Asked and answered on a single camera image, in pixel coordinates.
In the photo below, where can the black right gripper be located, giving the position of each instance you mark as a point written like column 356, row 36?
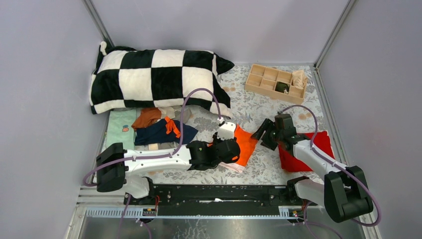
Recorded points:
column 267, row 125

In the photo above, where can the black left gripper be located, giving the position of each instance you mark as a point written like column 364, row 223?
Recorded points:
column 215, row 140

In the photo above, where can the orange underwear white trim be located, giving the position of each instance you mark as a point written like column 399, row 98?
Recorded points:
column 247, row 147

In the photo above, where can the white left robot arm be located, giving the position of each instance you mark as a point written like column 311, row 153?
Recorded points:
column 120, row 168

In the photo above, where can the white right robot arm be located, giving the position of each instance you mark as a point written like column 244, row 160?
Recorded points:
column 344, row 193

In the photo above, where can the navy underwear orange trim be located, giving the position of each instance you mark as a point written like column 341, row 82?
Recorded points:
column 165, row 131

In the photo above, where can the red folded cloth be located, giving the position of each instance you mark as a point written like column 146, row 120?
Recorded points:
column 302, row 159

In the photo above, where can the floral bed sheet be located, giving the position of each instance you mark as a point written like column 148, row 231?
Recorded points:
column 249, row 110

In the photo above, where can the rolled dark green garment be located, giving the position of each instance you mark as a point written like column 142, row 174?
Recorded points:
column 282, row 87

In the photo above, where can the grey garment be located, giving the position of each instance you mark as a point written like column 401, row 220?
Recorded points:
column 185, row 115

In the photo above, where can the rolled beige garment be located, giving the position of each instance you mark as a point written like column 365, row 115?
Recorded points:
column 299, row 79

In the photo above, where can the wooden compartment organizer box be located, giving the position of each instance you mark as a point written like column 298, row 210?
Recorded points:
column 262, row 80

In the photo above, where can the cream beige garment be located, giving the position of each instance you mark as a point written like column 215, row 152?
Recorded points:
column 170, row 112

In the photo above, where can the rust brown garment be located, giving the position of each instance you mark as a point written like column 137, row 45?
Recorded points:
column 148, row 117

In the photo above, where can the mint green printed cloth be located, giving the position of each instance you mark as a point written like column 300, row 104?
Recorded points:
column 119, row 128

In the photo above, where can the black white checkered pillow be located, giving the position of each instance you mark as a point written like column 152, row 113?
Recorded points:
column 128, row 78

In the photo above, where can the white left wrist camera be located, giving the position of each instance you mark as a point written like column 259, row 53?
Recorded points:
column 226, row 130

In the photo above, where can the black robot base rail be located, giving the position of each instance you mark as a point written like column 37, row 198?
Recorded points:
column 227, row 198

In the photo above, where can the perforated metal cable tray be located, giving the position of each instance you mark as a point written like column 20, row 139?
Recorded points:
column 173, row 213

